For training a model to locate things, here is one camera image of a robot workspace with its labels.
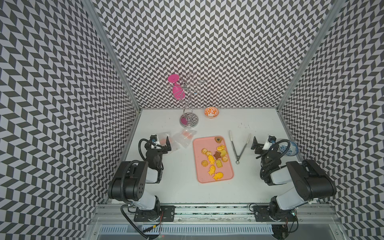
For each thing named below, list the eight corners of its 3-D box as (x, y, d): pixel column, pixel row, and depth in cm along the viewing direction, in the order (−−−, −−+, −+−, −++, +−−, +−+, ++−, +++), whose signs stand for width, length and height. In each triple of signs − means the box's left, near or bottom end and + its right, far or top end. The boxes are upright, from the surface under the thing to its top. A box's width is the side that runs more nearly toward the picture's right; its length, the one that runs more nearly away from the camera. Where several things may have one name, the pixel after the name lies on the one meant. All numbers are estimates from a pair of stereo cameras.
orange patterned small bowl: (204, 118, 114) (204, 115, 111) (204, 110, 120) (204, 106, 117) (219, 118, 114) (219, 115, 111) (218, 110, 120) (218, 106, 117)
